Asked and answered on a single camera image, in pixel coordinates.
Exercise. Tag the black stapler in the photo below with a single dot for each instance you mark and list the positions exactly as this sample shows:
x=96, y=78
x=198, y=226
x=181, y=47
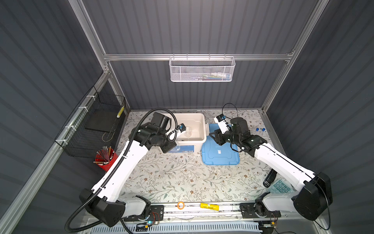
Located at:
x=270, y=178

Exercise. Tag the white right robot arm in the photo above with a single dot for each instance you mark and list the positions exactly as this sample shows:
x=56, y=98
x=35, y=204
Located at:
x=312, y=192

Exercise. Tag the yellow brush in basket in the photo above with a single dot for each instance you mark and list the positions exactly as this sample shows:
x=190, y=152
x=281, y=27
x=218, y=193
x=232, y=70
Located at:
x=120, y=112

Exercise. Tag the yellow label tag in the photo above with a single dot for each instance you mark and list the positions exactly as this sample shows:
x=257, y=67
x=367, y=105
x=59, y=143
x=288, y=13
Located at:
x=213, y=207

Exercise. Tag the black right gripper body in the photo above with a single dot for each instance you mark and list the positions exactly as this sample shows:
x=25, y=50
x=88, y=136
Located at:
x=227, y=136

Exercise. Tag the orange rubber band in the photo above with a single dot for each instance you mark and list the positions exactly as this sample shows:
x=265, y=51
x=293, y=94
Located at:
x=180, y=205

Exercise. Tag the white plastic storage bin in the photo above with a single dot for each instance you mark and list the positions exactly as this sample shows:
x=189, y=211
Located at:
x=198, y=138

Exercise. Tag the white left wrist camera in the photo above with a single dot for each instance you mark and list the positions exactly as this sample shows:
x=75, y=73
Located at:
x=175, y=133

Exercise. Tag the white wire wall basket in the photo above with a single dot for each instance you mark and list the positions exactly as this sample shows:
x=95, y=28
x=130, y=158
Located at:
x=208, y=69

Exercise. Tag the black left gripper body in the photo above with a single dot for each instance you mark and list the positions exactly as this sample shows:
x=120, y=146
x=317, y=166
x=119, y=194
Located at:
x=165, y=145

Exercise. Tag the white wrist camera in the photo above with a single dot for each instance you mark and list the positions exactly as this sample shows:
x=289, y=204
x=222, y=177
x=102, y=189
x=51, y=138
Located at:
x=175, y=133
x=222, y=123

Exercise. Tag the clear glass flask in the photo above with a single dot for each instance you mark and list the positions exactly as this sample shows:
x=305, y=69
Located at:
x=188, y=132

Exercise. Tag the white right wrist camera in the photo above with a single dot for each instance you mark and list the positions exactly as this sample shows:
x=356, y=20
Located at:
x=222, y=123

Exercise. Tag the black wire wall basket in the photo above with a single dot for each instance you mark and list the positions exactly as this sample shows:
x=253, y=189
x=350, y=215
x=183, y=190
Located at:
x=95, y=126

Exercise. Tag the teal calculator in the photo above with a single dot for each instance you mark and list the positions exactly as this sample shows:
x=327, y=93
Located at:
x=280, y=187

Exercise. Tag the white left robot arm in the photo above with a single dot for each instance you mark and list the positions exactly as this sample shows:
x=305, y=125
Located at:
x=102, y=200

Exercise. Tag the red pencil cup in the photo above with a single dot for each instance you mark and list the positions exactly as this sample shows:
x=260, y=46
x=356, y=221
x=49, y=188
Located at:
x=105, y=158

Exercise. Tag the blue plastic bin lid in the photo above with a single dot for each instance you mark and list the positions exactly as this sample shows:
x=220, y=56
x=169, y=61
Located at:
x=216, y=155

